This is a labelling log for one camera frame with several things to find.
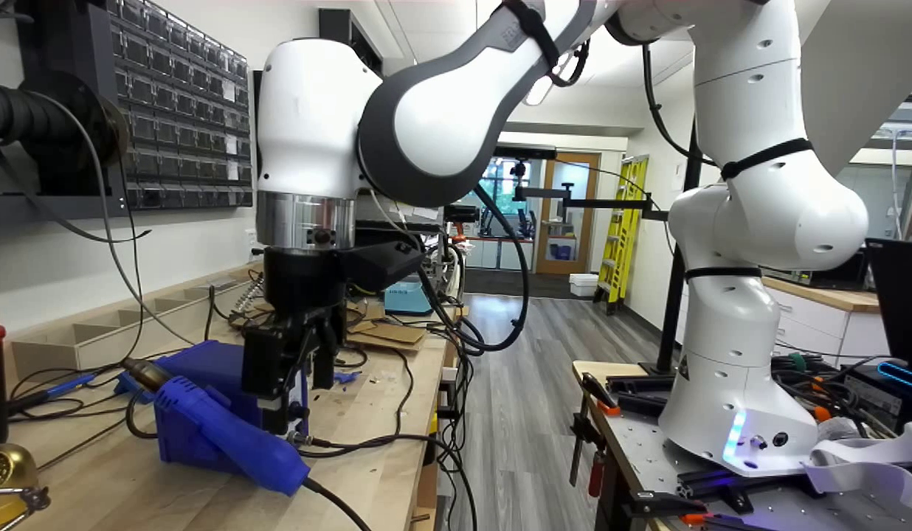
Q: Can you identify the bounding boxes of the black soldering gun cable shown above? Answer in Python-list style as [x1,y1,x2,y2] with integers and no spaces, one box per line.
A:
[301,474,375,531]

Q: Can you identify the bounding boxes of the white cabinet wooden top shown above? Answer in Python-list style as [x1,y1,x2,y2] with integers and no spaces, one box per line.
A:
[761,273,891,363]

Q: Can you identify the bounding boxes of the wooden door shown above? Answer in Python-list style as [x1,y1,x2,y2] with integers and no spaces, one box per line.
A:
[536,149,605,281]

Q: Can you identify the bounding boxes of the black bar clamp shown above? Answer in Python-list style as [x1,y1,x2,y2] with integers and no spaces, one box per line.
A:
[567,369,626,492]

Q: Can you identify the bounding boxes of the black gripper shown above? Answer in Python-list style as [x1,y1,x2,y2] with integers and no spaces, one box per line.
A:
[240,244,348,436]

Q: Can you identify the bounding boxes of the white floor bin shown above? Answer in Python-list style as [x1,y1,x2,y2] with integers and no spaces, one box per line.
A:
[567,269,604,301]

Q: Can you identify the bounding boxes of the large dark parts drawer cabinet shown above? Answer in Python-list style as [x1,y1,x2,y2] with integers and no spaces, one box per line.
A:
[12,0,258,214]

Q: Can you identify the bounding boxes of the white crumpled cloth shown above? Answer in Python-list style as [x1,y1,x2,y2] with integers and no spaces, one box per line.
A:
[800,418,912,518]

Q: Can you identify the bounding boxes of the small wooden block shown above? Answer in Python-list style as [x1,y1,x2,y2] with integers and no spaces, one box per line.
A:
[571,356,654,385]

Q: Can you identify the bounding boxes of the black station power cable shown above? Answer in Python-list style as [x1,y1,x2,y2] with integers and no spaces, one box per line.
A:
[300,349,481,531]

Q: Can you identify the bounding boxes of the blue handled tool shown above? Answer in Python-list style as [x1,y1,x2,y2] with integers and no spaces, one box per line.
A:
[6,369,103,418]

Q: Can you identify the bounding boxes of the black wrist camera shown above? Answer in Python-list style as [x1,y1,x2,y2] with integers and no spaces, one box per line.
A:
[339,235,426,295]

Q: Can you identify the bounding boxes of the metal robot base table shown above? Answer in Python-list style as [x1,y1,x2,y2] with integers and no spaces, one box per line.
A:
[571,359,912,531]

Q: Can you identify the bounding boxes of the teal plastic box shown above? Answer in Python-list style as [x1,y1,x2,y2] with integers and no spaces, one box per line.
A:
[382,272,440,318]

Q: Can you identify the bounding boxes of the yellow ladder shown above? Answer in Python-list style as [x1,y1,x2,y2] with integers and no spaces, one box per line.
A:
[596,149,654,307]

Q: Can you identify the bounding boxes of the ceiling light panel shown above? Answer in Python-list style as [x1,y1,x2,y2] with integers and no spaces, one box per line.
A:
[519,71,561,108]

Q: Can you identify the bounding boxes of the black monitor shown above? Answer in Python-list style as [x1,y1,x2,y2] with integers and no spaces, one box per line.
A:
[862,235,912,377]

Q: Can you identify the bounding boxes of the grey hanging cable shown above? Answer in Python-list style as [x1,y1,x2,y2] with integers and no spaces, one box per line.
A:
[35,89,155,247]

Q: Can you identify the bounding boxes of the black corrugated hose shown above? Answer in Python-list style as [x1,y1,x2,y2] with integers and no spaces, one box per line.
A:
[0,67,124,197]

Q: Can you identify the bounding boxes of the black camera stand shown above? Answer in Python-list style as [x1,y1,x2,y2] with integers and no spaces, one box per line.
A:
[513,123,705,390]

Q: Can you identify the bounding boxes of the blue electronics box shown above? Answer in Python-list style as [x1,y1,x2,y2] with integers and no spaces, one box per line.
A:
[843,356,912,436]

